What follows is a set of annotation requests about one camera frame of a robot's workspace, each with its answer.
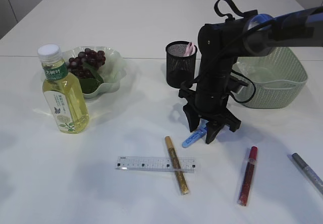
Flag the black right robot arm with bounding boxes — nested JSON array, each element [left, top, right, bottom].
[[179, 7, 322, 143]]

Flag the black mesh pen holder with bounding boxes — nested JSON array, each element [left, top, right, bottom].
[[166, 41, 197, 88]]

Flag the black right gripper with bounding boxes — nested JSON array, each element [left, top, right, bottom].
[[179, 89, 240, 144]]

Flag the green wavy plate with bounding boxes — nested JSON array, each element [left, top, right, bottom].
[[63, 46, 126, 98]]

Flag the red glitter glue pen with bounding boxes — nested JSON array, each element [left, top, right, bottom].
[[238, 146, 258, 206]]

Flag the gold glitter glue pen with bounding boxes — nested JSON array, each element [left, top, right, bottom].
[[165, 136, 189, 195]]

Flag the blue scissors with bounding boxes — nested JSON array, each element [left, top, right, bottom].
[[181, 124, 206, 148]]

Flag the purple grape bunch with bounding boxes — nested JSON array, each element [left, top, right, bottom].
[[65, 47, 106, 94]]

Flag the green woven plastic basket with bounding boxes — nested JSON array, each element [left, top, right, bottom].
[[233, 47, 308, 109]]

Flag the silver glitter glue pen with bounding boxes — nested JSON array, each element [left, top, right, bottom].
[[292, 153, 323, 194]]

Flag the clear plastic ruler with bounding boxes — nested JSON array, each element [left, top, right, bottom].
[[115, 156, 198, 173]]

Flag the clear plastic sheet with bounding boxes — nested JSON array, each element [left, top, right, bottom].
[[237, 62, 256, 80]]

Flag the pink purple scissors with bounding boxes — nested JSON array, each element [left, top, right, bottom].
[[184, 42, 196, 57]]

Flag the jasmine tea bottle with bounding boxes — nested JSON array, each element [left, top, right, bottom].
[[37, 44, 89, 134]]

